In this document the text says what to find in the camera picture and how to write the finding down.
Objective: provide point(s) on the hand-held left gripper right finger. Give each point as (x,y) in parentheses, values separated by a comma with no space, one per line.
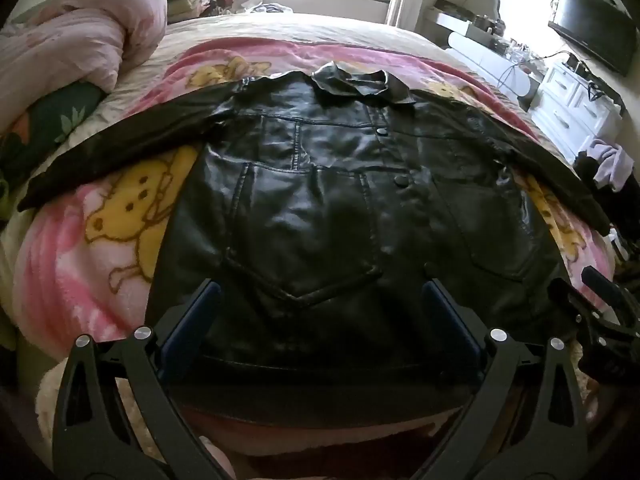
(448,321)

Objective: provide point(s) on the black wall television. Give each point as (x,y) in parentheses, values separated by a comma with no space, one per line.
(592,25)

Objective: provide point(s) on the black leather jacket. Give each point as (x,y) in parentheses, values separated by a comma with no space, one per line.
(320,210)

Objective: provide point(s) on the white drawer dresser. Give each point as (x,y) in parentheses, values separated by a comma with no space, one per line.
(567,105)

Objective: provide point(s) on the dark clothes pile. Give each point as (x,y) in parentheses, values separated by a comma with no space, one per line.
(620,210)

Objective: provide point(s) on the white long side table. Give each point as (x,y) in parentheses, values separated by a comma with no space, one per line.
(487,60)

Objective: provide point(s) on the bed with cream sheet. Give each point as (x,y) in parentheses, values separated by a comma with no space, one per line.
(280,27)

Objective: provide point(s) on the pink quilt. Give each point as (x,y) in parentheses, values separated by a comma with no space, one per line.
(75,25)

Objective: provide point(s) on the lavender cloth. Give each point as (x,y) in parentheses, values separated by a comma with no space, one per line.
(612,162)

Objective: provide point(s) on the green floral quilt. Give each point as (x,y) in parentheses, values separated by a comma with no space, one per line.
(45,125)

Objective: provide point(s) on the pink bear printed blanket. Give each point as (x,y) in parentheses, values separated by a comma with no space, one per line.
(100,240)

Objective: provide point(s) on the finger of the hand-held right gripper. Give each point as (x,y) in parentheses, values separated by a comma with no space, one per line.
(575,305)
(607,285)

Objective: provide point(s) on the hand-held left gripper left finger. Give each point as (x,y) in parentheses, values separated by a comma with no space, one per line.
(196,321)

